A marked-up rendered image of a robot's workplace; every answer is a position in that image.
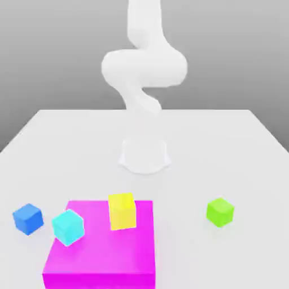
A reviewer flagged large magenta box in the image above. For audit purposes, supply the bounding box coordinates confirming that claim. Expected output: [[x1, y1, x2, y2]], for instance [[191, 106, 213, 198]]
[[42, 200, 157, 289]]

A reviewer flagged small yellow cube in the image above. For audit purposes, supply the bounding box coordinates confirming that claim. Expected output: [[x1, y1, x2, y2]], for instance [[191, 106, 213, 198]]
[[108, 192, 137, 231]]

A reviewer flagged small cyan cube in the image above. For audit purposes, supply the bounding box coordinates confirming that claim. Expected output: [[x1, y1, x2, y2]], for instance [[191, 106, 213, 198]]
[[51, 209, 85, 247]]

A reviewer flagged small green cube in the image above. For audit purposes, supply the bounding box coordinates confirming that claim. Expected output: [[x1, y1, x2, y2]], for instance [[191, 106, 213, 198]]
[[206, 197, 235, 228]]

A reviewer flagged small blue cube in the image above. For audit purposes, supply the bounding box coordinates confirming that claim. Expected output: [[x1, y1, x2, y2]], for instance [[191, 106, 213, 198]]
[[12, 203, 45, 236]]

